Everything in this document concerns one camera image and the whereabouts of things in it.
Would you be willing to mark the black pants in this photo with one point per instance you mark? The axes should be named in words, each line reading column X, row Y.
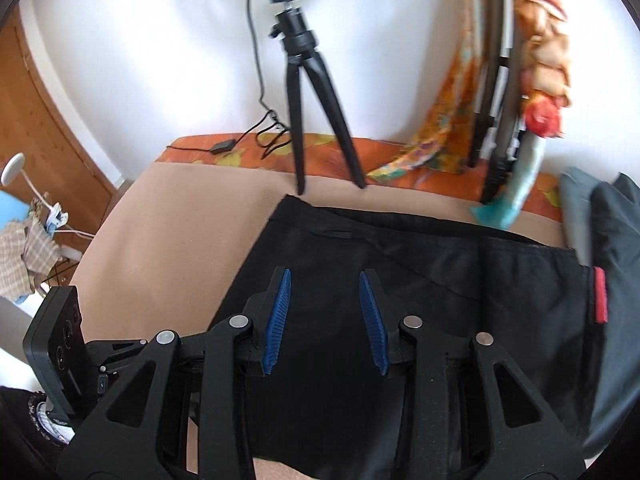
column 450, row 280

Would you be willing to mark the checked cloth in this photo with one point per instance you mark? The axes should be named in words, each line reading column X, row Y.
column 30, row 255

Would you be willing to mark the white desk lamp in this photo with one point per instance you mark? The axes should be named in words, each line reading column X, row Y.
column 12, row 170

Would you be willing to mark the folded metal tripod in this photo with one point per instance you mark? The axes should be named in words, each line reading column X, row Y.
column 500, row 160

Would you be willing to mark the orange patterned scarf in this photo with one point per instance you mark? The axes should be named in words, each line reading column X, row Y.
column 450, row 110

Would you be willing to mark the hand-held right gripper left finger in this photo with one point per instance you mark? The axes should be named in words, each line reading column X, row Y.
column 277, row 320

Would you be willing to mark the peach knotted scarf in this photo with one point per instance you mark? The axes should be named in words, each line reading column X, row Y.
column 545, row 50

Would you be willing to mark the light grey folded garment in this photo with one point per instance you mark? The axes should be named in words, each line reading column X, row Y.
column 575, row 210

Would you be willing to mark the wooden door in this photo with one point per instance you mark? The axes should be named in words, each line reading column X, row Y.
column 45, row 110

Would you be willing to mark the dark printed cloth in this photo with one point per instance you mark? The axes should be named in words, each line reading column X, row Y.
column 25, row 415

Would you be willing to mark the dark grey folded pants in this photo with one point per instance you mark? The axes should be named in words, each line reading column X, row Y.
column 620, row 260

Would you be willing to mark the small black tripod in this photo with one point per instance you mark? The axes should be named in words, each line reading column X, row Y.
column 300, row 40

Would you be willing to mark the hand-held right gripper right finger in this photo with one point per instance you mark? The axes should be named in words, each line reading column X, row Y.
column 374, row 320

